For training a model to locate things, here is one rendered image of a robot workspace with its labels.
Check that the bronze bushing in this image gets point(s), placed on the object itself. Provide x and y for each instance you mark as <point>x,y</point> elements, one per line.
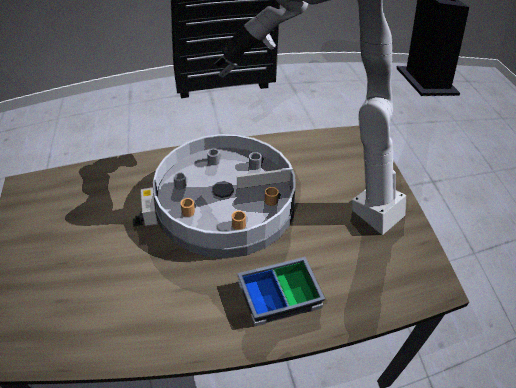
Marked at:
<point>271,196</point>
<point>187,207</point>
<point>238,220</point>

